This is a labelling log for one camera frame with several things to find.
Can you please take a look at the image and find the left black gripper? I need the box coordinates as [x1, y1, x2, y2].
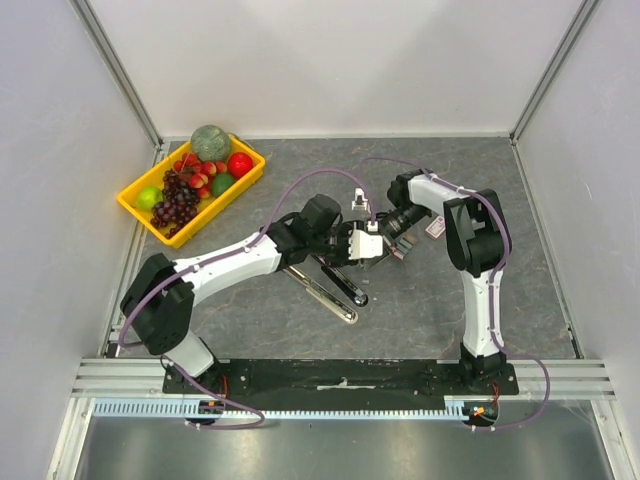
[309, 219, 363, 268]

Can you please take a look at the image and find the red white staple box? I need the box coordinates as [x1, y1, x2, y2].
[425, 216, 446, 240]

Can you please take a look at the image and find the white black stapler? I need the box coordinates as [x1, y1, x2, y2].
[284, 266, 358, 325]

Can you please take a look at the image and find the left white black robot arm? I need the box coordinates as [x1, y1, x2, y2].
[120, 194, 368, 393]

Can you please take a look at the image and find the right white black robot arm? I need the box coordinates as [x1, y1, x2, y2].
[377, 170, 512, 394]

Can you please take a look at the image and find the red apple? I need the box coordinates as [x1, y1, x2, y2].
[227, 152, 254, 179]

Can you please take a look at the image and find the yellow plastic tray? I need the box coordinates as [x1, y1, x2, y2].
[117, 137, 266, 249]

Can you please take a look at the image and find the dark green lime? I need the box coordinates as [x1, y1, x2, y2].
[211, 173, 236, 198]

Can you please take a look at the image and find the red peach cluster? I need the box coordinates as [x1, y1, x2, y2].
[172, 152, 229, 199]

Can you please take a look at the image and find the purple grape bunch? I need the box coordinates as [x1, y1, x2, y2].
[150, 170, 200, 239]

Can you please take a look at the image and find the green melon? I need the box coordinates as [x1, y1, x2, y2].
[190, 125, 231, 162]

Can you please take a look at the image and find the light green lime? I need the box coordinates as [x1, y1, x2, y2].
[135, 186, 164, 212]

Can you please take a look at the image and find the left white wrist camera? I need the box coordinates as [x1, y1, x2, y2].
[348, 222, 384, 260]

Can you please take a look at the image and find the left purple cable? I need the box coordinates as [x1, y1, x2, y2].
[117, 168, 379, 431]

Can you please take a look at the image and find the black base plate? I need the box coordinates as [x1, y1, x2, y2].
[162, 357, 521, 412]

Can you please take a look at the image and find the slotted cable duct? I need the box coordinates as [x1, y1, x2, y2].
[93, 398, 497, 422]

